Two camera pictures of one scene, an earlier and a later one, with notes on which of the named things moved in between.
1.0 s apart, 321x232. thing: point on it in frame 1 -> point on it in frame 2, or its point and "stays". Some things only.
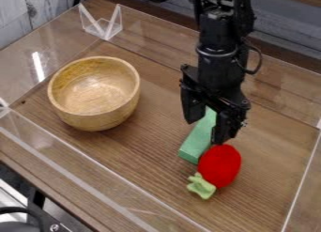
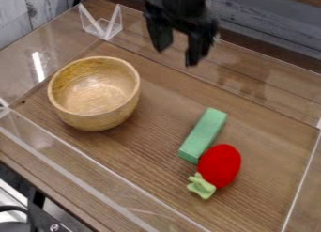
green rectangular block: x=200 y=137 stays
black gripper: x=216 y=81 -> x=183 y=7
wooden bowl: x=93 y=92 stays
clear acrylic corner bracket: x=105 y=28 stays
